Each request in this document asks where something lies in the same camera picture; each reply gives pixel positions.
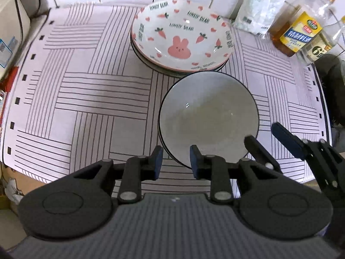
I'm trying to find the white ribbed bowl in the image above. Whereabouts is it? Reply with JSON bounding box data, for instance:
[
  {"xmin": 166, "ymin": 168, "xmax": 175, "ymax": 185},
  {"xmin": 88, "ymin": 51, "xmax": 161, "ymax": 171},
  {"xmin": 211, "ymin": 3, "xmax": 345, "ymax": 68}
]
[
  {"xmin": 157, "ymin": 123, "xmax": 180, "ymax": 164},
  {"xmin": 158, "ymin": 71, "xmax": 259, "ymax": 167}
]

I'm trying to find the black power cable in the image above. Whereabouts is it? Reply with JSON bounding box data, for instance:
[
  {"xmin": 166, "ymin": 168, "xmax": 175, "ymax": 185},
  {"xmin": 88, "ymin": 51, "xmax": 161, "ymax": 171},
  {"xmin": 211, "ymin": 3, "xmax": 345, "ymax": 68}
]
[{"xmin": 10, "ymin": 0, "xmax": 41, "ymax": 66}]

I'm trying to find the clear vinegar bottle yellow cap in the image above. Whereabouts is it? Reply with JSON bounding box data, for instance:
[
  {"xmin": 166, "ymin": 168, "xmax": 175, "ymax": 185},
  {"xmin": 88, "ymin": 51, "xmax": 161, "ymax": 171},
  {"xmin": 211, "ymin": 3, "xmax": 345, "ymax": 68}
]
[{"xmin": 297, "ymin": 16, "xmax": 344, "ymax": 66}]

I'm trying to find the black wok with lid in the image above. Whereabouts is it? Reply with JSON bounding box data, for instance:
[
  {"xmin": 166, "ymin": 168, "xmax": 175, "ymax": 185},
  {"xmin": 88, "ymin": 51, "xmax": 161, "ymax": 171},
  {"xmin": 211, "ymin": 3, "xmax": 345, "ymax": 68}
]
[{"xmin": 313, "ymin": 53, "xmax": 345, "ymax": 146}]

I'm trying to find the yellow label cooking oil bottle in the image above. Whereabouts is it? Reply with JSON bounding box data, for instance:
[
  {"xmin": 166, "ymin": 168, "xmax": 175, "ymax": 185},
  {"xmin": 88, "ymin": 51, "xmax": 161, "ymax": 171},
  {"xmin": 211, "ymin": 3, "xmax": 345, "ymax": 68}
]
[{"xmin": 271, "ymin": 0, "xmax": 336, "ymax": 57}]

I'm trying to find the blue fried egg plate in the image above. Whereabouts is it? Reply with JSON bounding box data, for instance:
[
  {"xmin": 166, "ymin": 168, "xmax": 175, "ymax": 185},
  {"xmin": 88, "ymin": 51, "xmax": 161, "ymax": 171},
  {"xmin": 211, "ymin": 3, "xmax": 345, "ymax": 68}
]
[{"xmin": 141, "ymin": 58, "xmax": 229, "ymax": 78}]

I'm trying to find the pink bunny carrot plate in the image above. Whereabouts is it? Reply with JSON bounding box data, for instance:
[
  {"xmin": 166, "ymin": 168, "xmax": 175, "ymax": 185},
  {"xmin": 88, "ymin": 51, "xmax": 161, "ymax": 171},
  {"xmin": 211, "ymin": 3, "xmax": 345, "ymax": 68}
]
[{"xmin": 130, "ymin": 0, "xmax": 234, "ymax": 71}]

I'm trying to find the red striped cloth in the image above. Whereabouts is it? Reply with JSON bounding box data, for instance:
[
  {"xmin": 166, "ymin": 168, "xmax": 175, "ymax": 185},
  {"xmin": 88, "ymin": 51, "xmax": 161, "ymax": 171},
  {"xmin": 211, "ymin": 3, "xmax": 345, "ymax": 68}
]
[{"xmin": 1, "ymin": 66, "xmax": 19, "ymax": 108}]

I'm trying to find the white rice cooker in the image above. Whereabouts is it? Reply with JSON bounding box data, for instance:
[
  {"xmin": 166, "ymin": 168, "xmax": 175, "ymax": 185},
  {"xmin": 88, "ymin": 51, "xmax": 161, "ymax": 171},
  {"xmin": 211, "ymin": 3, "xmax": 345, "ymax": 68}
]
[{"xmin": 0, "ymin": 0, "xmax": 30, "ymax": 78}]

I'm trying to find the white plastic salt bag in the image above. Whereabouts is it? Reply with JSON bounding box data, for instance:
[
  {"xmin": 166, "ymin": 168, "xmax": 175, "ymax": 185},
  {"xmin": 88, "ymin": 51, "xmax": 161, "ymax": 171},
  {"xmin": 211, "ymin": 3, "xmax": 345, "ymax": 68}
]
[{"xmin": 233, "ymin": 0, "xmax": 285, "ymax": 39}]

